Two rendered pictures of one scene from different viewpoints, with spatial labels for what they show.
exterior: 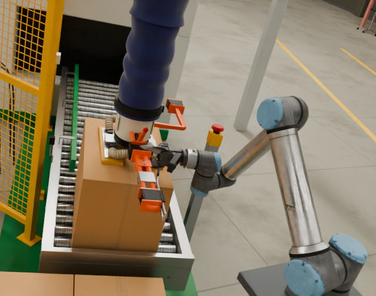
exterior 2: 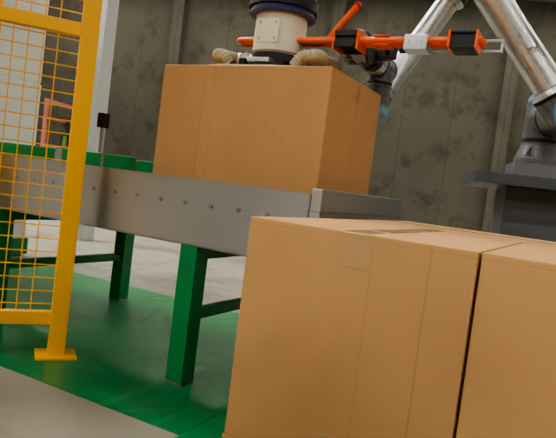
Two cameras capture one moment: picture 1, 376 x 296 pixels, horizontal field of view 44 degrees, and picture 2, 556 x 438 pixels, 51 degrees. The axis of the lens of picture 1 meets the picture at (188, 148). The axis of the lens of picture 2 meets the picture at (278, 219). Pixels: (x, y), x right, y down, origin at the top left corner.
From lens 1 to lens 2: 2.22 m
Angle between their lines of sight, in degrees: 48
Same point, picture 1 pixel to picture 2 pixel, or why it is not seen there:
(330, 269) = not seen: outside the picture
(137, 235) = (358, 175)
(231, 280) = not seen: hidden behind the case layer
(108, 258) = (361, 203)
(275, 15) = (102, 73)
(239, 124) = (85, 230)
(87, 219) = (330, 146)
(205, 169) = (390, 72)
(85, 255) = (349, 198)
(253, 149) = not seen: hidden behind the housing
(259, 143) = (430, 30)
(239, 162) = (406, 67)
